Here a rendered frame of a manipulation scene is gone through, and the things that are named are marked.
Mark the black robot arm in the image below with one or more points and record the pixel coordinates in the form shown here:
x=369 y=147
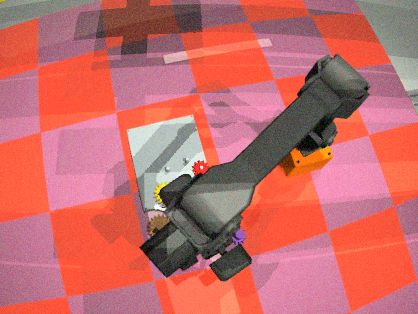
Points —
x=210 y=204

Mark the brown gear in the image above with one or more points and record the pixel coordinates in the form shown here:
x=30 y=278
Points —
x=157 y=224

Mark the red gear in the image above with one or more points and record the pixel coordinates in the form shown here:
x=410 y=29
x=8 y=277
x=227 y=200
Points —
x=197 y=167

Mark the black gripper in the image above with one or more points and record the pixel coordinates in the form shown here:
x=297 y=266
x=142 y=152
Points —
x=231 y=262

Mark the white curved arrow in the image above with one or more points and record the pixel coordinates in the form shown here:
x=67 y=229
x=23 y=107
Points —
x=159 y=208

